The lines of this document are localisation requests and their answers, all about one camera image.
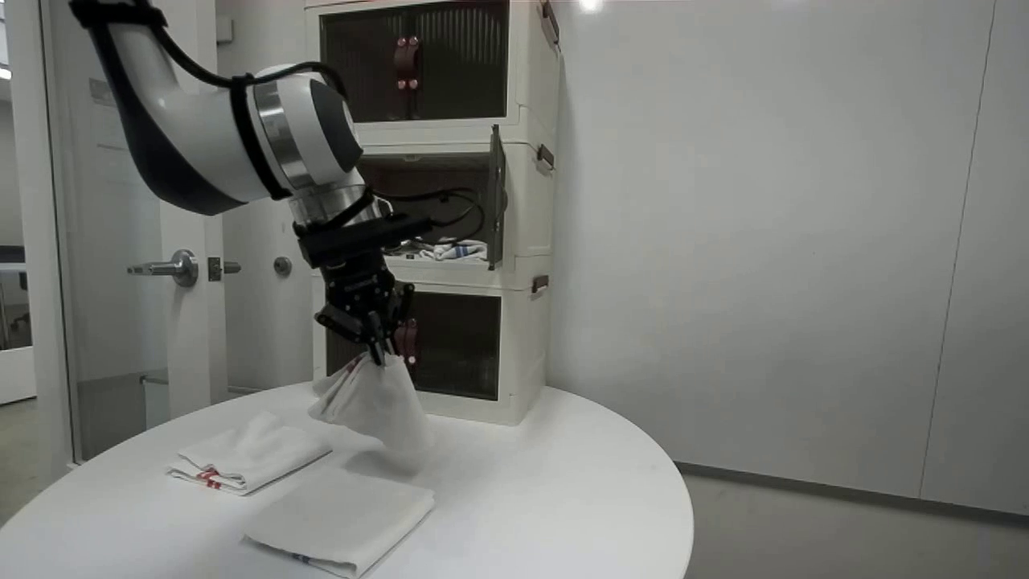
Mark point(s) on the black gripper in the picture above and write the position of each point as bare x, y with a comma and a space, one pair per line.
360, 295

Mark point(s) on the white towel from drawer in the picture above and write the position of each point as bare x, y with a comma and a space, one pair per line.
376, 400

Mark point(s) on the drawer door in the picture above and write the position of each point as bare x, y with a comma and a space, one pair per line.
497, 198

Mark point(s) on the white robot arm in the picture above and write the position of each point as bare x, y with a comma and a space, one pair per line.
210, 144

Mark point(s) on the white towel with red stripe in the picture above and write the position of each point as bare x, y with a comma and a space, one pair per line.
247, 456

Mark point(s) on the folded white towel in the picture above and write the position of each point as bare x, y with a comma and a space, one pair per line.
340, 521

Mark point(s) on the white three-drawer cabinet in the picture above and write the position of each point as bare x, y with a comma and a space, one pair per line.
424, 81

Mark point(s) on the silver door lever handle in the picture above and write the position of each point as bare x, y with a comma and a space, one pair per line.
182, 268

